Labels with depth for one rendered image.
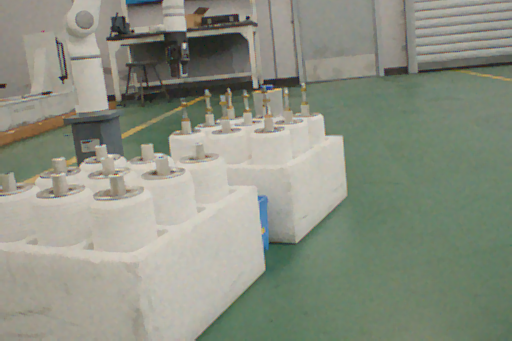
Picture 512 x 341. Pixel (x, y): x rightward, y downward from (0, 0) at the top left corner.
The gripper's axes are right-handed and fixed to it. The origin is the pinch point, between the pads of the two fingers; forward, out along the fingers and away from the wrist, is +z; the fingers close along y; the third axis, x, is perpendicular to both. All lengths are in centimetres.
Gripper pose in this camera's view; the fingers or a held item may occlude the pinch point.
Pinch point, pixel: (178, 75)
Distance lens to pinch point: 183.3
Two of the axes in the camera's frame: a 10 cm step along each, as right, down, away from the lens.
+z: 0.7, 9.9, 1.2
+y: -5.1, -0.7, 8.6
